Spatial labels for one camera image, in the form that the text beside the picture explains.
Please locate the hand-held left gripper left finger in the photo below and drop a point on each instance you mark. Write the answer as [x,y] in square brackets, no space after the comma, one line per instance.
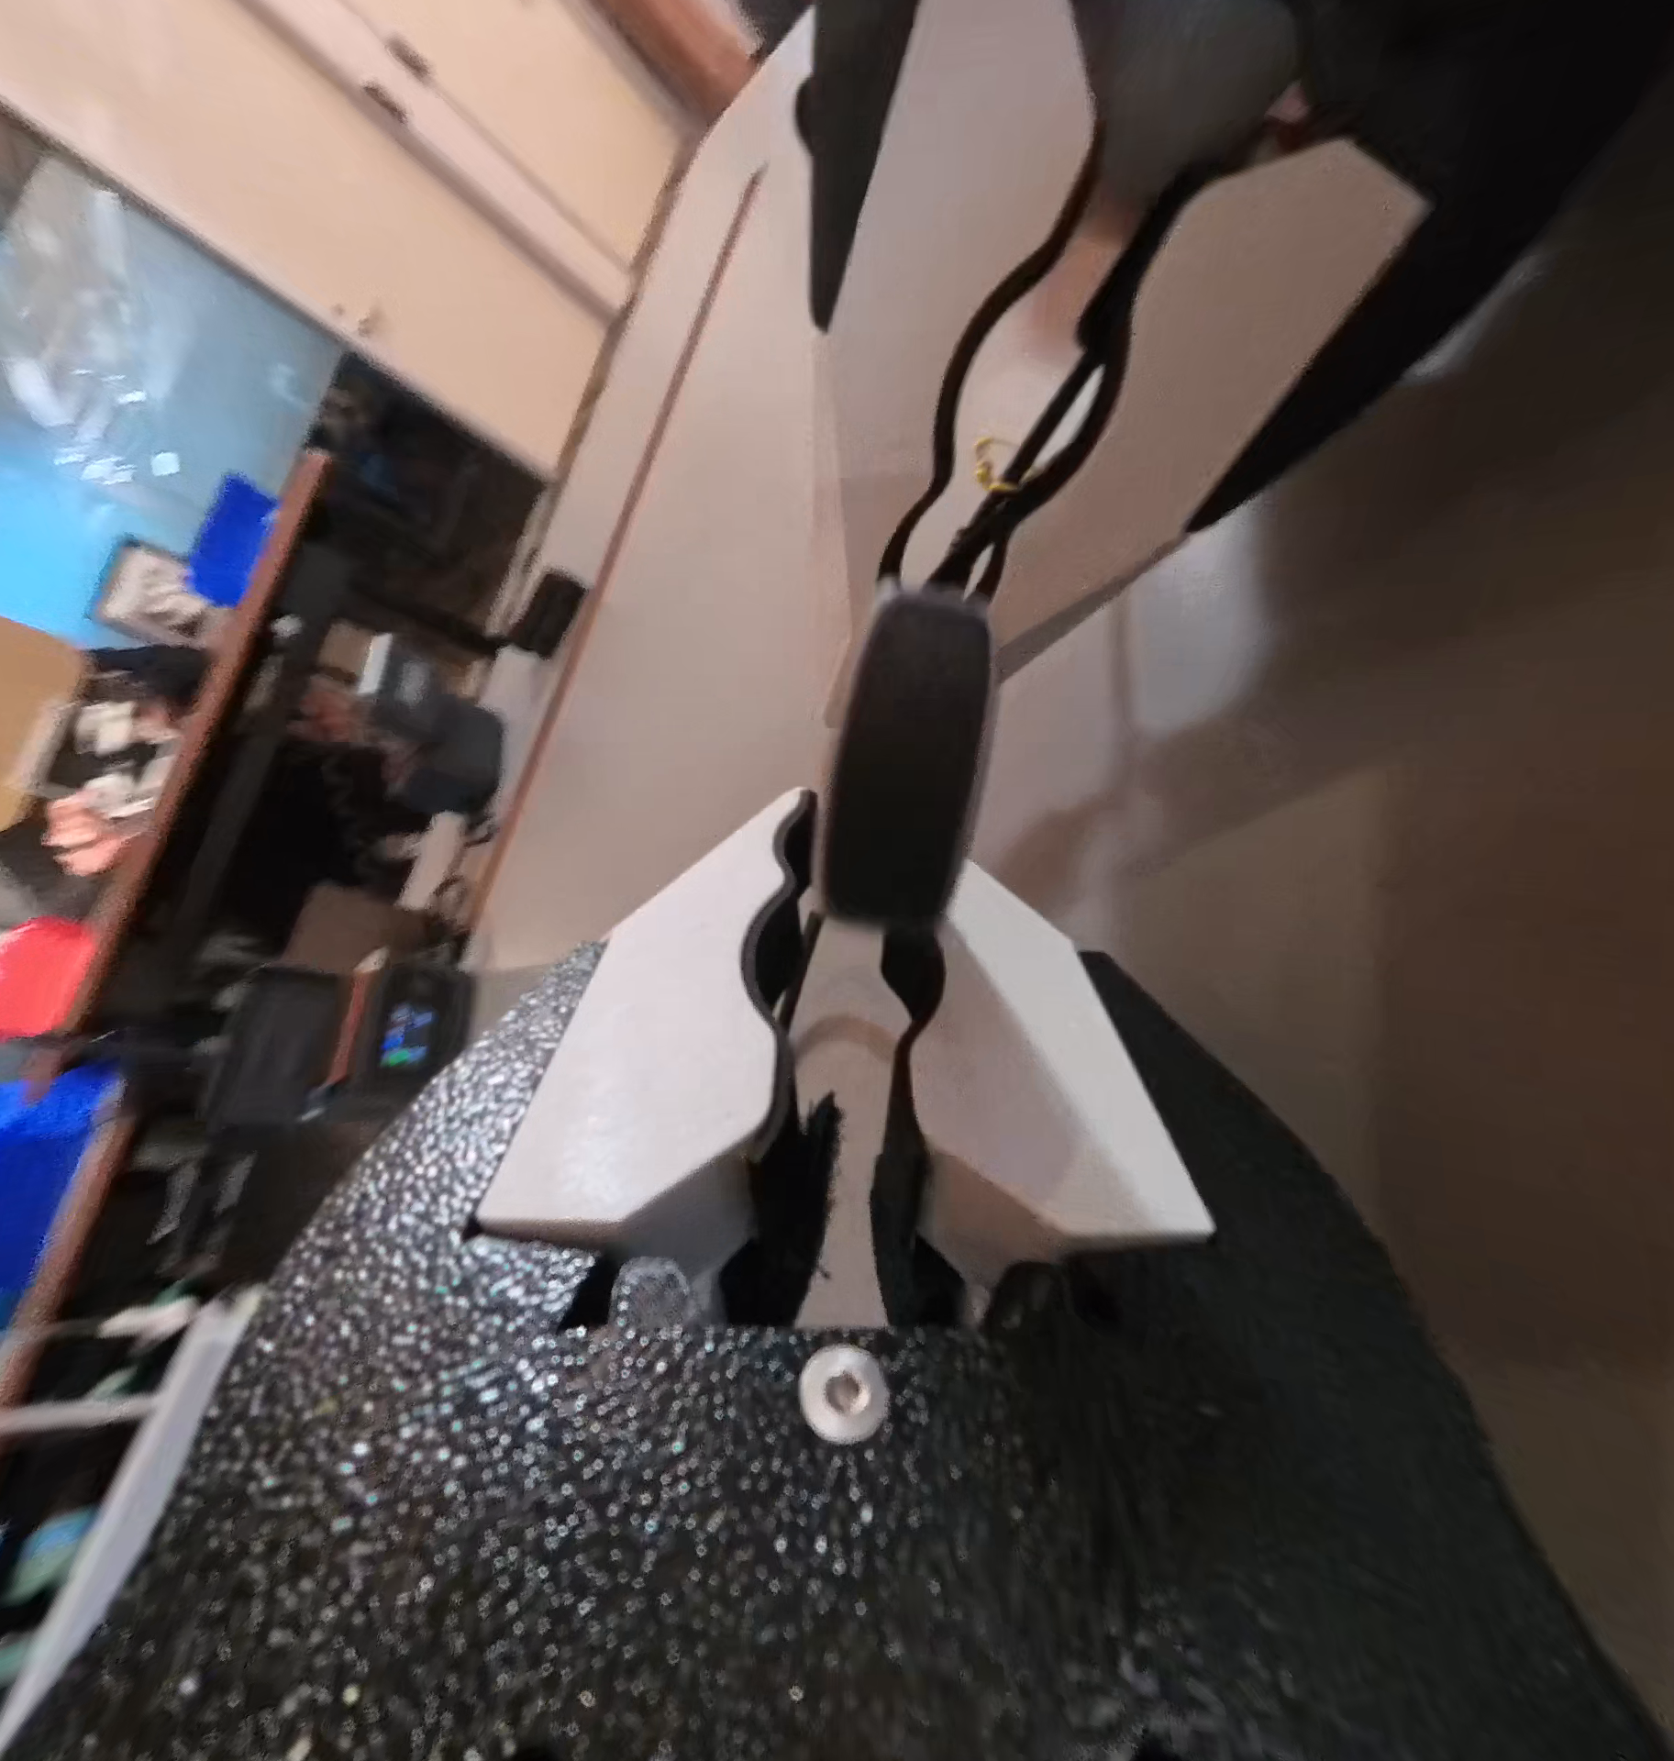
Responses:
[632,1101]

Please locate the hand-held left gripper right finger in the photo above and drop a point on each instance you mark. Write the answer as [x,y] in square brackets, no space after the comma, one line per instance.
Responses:
[1058,1101]

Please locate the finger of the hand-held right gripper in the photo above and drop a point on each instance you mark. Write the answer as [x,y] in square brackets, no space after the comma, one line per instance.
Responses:
[921,275]
[1237,344]

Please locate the yellow twist tie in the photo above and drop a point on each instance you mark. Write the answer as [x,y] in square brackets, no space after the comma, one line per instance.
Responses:
[991,474]

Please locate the grey power adapter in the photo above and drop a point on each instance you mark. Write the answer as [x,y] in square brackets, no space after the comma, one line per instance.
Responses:
[453,757]

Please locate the small black box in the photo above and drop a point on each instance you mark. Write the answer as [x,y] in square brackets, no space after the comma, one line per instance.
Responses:
[551,611]

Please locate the long wooden desk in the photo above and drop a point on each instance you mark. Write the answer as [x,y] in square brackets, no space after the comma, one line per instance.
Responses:
[203,749]

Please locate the stack of blue bins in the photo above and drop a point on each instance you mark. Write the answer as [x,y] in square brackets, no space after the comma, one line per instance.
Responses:
[25,1169]

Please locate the red plastic bin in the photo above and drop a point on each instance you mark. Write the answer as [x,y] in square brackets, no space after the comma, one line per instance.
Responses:
[25,979]

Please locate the flat blue bin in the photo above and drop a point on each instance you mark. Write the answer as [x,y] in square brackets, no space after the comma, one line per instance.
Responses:
[239,529]

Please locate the black framed printed tag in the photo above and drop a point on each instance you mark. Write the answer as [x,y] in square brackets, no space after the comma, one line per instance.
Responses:
[148,592]

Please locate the tan rounded panel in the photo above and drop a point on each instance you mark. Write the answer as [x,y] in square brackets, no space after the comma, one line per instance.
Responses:
[11,715]

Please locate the frosted glass partition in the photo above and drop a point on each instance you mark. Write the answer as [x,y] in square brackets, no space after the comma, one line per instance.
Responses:
[93,358]

